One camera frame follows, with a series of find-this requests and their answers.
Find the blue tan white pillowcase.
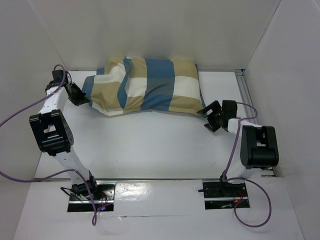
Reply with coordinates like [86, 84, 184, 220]
[82, 56, 205, 117]

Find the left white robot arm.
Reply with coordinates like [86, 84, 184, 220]
[29, 69, 99, 200]

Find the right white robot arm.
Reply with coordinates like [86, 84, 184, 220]
[197, 100, 280, 196]

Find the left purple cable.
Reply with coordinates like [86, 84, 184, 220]
[0, 64, 101, 227]

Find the aluminium rail frame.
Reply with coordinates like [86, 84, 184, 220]
[234, 68, 276, 178]

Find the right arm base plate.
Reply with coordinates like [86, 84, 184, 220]
[198, 180, 250, 210]

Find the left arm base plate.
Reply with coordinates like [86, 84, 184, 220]
[67, 178, 117, 213]

